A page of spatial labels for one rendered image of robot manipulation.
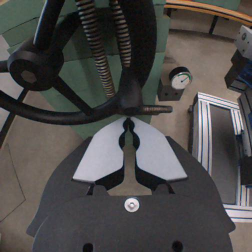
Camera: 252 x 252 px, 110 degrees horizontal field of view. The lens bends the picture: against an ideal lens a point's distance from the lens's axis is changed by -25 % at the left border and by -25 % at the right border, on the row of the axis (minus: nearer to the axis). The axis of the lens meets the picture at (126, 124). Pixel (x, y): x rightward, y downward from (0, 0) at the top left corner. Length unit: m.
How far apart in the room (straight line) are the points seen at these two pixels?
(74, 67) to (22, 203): 1.13
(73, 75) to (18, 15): 0.21
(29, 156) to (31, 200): 0.38
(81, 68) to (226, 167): 0.88
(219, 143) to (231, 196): 0.33
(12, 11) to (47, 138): 1.02
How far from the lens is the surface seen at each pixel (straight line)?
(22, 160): 1.34
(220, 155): 0.87
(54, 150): 1.13
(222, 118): 1.02
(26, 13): 0.37
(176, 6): 2.39
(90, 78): 0.40
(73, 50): 0.36
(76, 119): 0.24
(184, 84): 0.37
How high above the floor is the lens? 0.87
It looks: 61 degrees down
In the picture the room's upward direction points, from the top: 7 degrees counter-clockwise
